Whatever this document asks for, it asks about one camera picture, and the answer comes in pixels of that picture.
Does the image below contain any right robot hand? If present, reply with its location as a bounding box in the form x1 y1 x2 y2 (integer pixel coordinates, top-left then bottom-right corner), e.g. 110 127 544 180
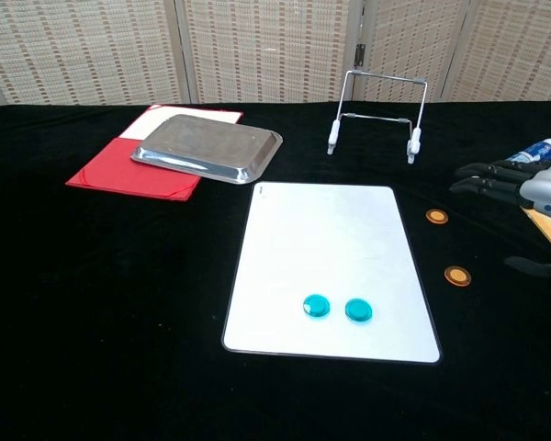
448 157 551 279

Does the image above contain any teal round magnet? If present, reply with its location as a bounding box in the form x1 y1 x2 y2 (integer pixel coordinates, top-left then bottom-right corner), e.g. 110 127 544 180
344 298 374 324
301 293 332 321

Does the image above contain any blue white toothpaste tube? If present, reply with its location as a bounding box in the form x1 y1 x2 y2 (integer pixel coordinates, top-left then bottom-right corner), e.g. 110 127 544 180
504 138 551 164

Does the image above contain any white magnetic board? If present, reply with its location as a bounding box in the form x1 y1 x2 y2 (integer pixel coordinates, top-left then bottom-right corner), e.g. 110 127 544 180
221 181 443 365

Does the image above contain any woven folding screen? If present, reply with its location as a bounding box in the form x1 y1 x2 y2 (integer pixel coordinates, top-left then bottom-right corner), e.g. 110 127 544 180
0 0 551 107

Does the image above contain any stainless steel tray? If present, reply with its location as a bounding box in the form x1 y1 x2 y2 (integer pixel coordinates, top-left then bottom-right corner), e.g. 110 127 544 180
129 113 284 186

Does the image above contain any red paper folder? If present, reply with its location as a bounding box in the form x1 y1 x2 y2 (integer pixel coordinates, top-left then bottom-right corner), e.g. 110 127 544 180
65 104 244 203

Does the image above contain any black velvet tablecloth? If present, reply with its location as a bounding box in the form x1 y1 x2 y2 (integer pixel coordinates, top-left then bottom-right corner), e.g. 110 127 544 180
0 99 551 441

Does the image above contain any white wire stand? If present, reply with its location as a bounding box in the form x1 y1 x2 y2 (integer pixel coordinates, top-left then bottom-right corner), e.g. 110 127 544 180
326 69 429 165

